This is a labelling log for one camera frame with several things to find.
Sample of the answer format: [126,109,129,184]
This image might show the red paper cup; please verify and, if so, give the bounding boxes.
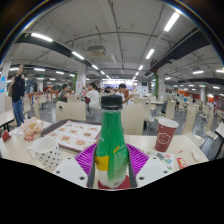
[154,117,180,153]

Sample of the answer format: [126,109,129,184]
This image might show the far beige chairs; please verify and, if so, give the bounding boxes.
[133,94,224,141]

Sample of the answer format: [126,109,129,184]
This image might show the white black-dotted mug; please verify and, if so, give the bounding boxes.
[26,136,64,169]

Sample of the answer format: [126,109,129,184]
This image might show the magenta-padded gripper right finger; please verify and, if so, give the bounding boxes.
[125,143,169,189]

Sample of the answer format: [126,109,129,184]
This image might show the ceiling strip lights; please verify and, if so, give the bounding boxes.
[8,11,224,91]

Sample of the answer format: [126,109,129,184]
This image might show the brown food tray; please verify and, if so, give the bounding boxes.
[40,119,103,153]

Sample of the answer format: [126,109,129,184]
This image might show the ceiling air conditioner unit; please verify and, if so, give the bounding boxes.
[87,45,107,57]

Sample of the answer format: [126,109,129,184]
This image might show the food wrapper with fries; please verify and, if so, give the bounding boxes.
[18,116,45,141]

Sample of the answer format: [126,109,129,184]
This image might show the beige neighbouring table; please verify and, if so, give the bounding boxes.
[214,122,224,139]
[0,109,16,132]

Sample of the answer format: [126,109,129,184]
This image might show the plastic-wrapped leaflet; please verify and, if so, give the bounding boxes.
[189,149,204,163]

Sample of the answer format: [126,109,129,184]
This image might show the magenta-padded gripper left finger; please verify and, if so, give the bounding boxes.
[53,143,98,189]

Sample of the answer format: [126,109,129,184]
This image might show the person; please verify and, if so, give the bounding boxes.
[114,83,134,105]
[8,63,27,128]
[57,83,73,103]
[84,81,101,109]

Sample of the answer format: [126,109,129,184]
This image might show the green plastic drink bottle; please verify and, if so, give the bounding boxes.
[94,94,130,190]

